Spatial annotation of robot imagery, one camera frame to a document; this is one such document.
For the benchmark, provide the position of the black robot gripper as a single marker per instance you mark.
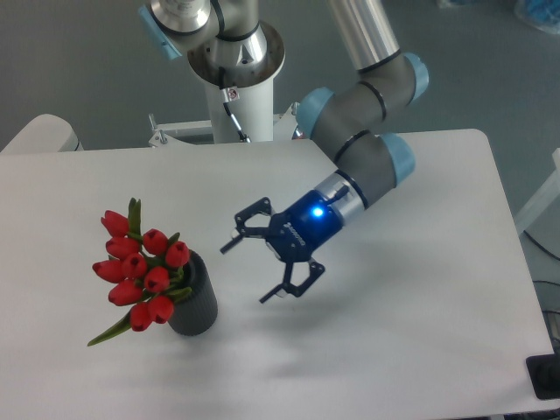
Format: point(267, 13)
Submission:
point(304, 227)

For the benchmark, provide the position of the red tulip bouquet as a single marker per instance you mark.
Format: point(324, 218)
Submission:
point(149, 270)

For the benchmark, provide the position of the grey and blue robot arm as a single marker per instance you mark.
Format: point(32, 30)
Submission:
point(367, 165)

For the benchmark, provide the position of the dark grey ribbed vase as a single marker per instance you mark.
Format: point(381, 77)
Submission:
point(198, 311)

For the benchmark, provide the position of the white rounded furniture at left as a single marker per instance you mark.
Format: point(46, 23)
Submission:
point(44, 134)

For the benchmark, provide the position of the white furniture at right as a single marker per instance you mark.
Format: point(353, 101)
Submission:
point(540, 200)

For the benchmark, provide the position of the black device at table edge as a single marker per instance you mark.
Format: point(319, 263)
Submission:
point(544, 375)

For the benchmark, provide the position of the blue plastic bag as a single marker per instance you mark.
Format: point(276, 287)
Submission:
point(540, 14)

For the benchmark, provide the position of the white metal base frame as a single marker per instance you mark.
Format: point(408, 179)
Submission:
point(285, 127)

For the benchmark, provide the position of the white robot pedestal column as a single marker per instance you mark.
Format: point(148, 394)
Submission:
point(238, 78)

